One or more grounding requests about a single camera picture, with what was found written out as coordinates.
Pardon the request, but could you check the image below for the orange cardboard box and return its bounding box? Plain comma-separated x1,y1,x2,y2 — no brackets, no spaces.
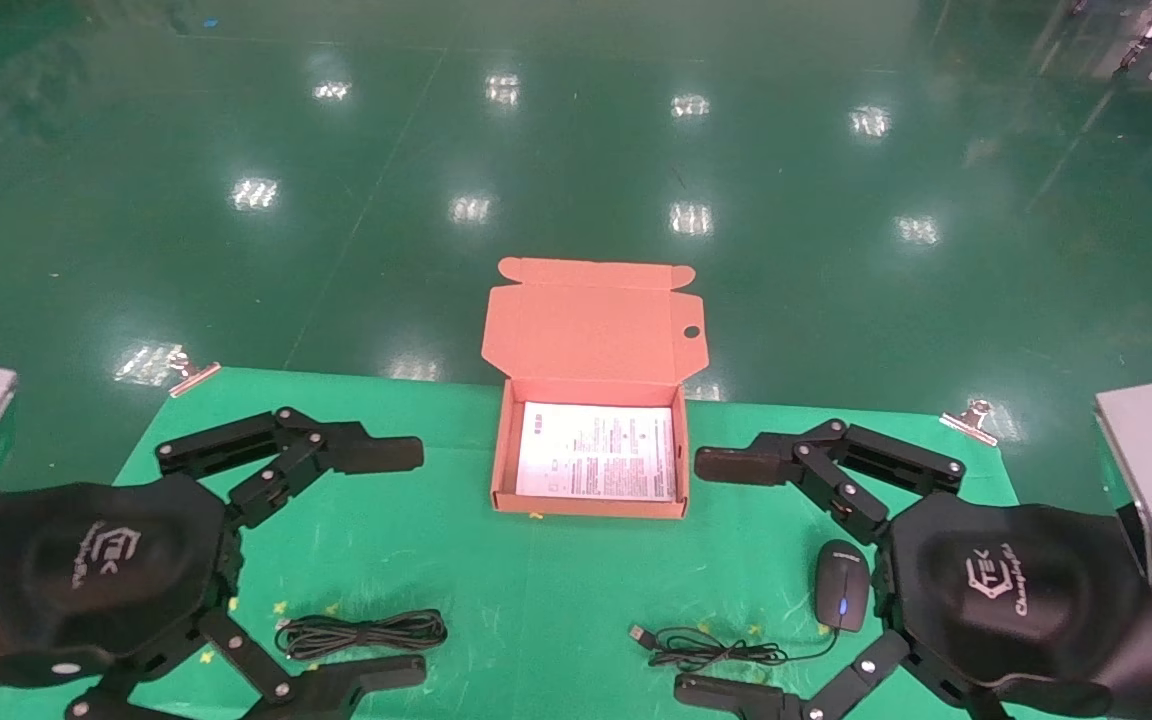
481,257,709,521

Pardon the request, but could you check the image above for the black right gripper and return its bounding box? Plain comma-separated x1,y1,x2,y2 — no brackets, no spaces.
874,495,1152,720

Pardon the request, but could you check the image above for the metal binder clip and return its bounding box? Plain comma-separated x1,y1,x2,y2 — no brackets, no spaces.
167,350,223,399
938,399,1000,447

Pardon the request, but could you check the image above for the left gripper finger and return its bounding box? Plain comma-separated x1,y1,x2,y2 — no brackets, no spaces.
156,407,425,531

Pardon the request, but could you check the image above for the green cloth mat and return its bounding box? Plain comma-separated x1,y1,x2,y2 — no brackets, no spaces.
0,366,1087,720

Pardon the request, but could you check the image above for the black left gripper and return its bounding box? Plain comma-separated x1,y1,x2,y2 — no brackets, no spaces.
0,475,428,720

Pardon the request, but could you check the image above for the black mouse cable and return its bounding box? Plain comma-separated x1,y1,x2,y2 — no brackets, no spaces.
629,540,872,673

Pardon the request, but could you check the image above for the black data cable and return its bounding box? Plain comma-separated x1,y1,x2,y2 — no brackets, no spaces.
274,609,449,662

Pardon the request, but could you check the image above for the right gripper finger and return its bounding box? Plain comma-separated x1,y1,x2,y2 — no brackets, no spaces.
674,632,999,720
694,419,967,547

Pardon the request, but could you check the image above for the white printed paper sheet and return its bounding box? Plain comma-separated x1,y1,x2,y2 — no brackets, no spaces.
516,401,678,502

